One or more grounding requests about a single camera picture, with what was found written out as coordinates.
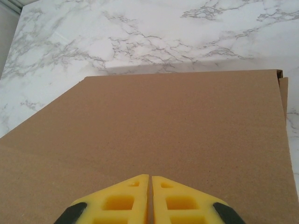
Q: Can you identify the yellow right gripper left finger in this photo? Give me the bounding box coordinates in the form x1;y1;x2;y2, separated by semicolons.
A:
54;174;150;224

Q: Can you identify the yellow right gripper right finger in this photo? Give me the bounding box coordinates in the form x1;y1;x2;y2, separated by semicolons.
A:
151;175;243;224

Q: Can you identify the brown cardboard box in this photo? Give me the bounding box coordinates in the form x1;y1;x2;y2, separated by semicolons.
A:
0;69;295;224

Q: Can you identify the aluminium left frame post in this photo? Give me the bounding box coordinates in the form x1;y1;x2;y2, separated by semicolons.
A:
13;0;25;12

